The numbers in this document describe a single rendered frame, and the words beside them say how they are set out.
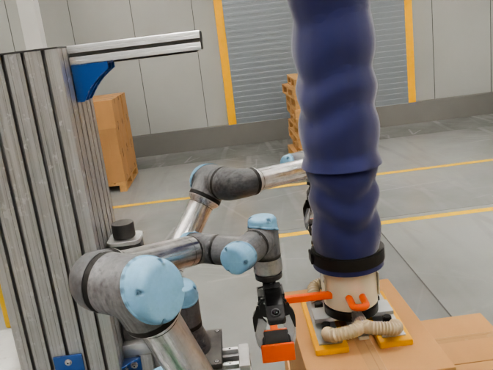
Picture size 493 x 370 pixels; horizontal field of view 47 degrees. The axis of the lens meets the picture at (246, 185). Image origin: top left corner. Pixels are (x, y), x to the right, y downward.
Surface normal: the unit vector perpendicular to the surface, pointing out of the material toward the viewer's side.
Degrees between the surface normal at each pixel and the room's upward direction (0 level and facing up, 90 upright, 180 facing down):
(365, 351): 1
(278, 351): 90
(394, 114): 90
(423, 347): 1
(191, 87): 90
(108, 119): 90
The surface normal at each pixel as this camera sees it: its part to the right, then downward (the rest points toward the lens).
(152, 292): 0.81, -0.07
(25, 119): 0.05, 0.25
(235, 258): -0.50, 0.29
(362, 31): 0.58, -0.03
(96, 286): -0.51, -0.08
